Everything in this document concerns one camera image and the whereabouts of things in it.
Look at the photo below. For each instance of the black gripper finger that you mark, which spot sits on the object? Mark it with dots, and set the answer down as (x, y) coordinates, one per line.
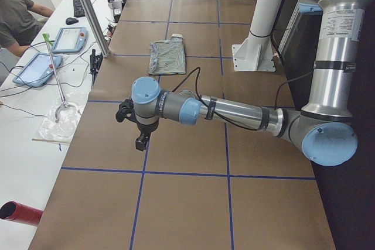
(141, 142)

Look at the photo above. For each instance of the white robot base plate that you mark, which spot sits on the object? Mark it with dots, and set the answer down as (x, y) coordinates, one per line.
(255, 52)

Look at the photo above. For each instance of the blue teach pendant far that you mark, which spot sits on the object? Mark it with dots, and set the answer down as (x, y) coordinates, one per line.
(70, 40)

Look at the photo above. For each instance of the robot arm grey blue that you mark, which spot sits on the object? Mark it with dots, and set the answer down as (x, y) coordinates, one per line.
(323, 130)

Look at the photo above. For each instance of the red cylinder tube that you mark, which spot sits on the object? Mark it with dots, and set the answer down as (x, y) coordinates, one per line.
(20, 213)

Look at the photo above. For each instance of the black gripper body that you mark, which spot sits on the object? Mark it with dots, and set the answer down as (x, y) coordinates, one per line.
(146, 129)

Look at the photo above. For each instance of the blue teach pendant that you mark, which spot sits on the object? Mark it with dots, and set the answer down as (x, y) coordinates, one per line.
(70, 40)
(36, 73)

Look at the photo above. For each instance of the black tool on table edge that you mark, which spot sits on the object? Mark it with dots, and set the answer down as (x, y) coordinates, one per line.
(95, 64)

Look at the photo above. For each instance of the black computer mouse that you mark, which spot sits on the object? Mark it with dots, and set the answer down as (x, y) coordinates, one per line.
(71, 21)

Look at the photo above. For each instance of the black keyboard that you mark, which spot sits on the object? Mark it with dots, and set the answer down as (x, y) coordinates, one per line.
(78, 9)

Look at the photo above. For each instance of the metal rod with hook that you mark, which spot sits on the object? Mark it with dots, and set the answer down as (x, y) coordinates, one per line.
(64, 104)

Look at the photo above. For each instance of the seated person in olive shirt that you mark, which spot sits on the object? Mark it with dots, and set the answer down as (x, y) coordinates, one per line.
(18, 25)

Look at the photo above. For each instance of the aluminium frame post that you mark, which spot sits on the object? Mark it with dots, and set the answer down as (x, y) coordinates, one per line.
(95, 27)

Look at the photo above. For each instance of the clear plastic bag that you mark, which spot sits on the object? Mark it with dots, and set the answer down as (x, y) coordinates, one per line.
(60, 126)

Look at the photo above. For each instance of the striped polo shirt white collar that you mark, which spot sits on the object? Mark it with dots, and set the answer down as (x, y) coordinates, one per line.
(167, 57)

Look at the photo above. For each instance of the blue teach pendant near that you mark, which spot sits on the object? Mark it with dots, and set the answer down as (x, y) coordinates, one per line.
(36, 73)

